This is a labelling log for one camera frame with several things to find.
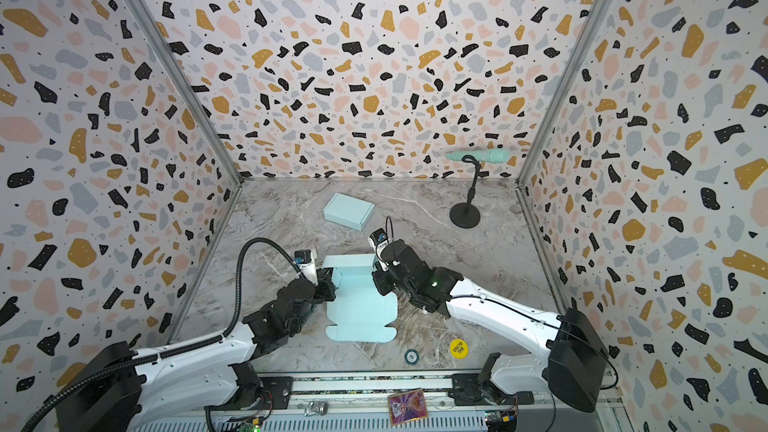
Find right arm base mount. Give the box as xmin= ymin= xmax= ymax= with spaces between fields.
xmin=447 ymin=352 xmax=534 ymax=406

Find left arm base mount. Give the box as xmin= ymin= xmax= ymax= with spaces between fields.
xmin=212 ymin=362 xmax=294 ymax=412

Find purple snack packet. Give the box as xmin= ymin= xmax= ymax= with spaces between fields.
xmin=387 ymin=389 xmax=428 ymax=426

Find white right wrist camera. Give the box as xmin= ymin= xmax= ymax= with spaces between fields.
xmin=368 ymin=228 xmax=389 ymax=271

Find black round-base stand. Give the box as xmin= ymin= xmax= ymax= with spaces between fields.
xmin=449 ymin=154 xmax=481 ymax=229

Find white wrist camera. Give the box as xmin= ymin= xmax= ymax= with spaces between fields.
xmin=368 ymin=228 xmax=389 ymax=271
xmin=294 ymin=249 xmax=319 ymax=286

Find aluminium corner post right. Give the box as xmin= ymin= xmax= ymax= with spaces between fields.
xmin=517 ymin=0 xmax=613 ymax=188

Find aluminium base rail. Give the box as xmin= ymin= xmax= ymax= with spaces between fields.
xmin=110 ymin=368 xmax=628 ymax=432

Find black corrugated left cable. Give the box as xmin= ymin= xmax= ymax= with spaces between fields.
xmin=20 ymin=237 xmax=301 ymax=432

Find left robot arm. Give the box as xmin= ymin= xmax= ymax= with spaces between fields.
xmin=55 ymin=268 xmax=335 ymax=431

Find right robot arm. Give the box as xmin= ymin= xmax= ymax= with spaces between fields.
xmin=369 ymin=230 xmax=610 ymax=413

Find yellow round sticker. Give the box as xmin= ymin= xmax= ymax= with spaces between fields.
xmin=449 ymin=339 xmax=469 ymax=359

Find aluminium corner post left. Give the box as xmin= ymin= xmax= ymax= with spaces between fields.
xmin=123 ymin=0 xmax=243 ymax=188

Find mint paper box sheet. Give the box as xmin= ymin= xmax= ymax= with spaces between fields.
xmin=323 ymin=193 xmax=375 ymax=231

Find aluminium corner post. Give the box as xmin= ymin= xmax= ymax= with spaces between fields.
xmin=123 ymin=0 xmax=243 ymax=188
xmin=517 ymin=0 xmax=613 ymax=188

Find dark round tape roll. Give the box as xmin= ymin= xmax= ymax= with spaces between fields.
xmin=404 ymin=349 xmax=420 ymax=365

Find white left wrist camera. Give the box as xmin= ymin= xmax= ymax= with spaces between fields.
xmin=294 ymin=249 xmax=319 ymax=286

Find mint box sheets stack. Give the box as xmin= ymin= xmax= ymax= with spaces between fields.
xmin=323 ymin=254 xmax=398 ymax=343

